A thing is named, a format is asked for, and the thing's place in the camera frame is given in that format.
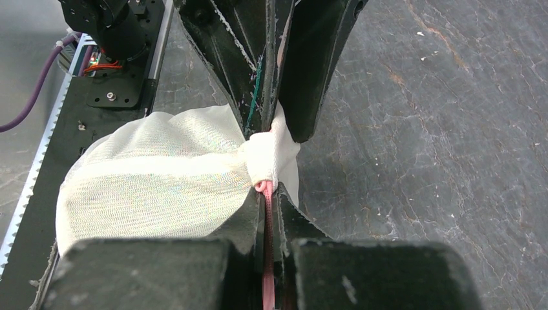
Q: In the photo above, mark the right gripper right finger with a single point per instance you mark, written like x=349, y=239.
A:
x=315, y=271

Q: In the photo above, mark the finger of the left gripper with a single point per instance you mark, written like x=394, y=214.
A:
x=318, y=34
x=230, y=39

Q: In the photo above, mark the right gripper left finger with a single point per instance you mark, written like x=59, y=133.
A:
x=219, y=271

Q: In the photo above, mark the white mesh laundry bag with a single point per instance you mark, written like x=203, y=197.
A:
x=178, y=176

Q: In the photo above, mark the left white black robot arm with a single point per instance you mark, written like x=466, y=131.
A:
x=117, y=33

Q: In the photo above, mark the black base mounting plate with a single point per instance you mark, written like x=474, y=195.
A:
x=64, y=171

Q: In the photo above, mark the light blue cable rail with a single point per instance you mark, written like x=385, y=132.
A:
x=31, y=84

